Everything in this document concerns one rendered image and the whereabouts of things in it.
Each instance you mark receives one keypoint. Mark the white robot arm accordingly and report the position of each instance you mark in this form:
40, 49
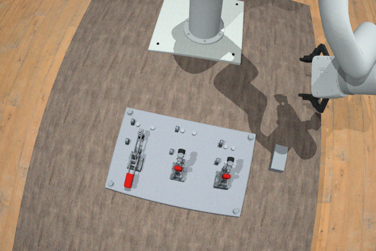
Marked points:
355, 51

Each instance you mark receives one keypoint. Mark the grey toggle clamp with red handle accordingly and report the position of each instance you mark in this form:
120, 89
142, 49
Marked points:
179, 171

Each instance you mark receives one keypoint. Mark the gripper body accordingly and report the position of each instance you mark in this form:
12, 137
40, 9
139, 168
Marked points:
324, 78

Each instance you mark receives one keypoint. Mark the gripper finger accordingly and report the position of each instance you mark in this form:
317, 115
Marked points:
314, 101
316, 52

